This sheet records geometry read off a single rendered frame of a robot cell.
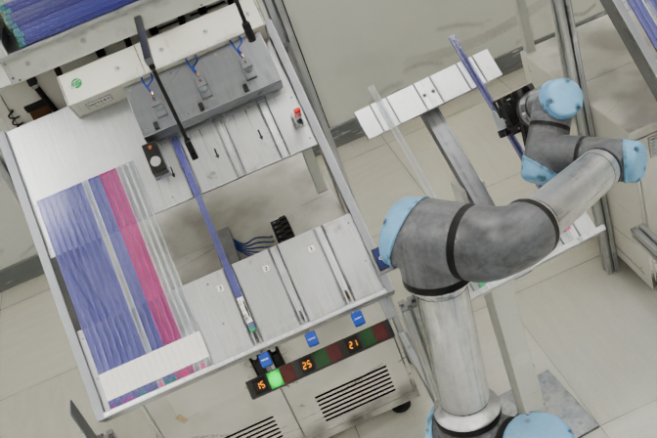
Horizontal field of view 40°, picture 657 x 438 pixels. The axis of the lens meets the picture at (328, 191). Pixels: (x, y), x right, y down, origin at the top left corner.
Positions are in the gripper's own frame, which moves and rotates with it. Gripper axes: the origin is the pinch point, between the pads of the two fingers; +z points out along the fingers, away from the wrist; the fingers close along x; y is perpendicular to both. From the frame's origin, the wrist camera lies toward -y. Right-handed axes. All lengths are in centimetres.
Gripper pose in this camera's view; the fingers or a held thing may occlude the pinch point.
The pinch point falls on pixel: (507, 131)
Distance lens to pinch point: 200.0
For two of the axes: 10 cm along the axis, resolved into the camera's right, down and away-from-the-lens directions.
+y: -4.4, -9.0, 0.0
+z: -1.2, 0.6, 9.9
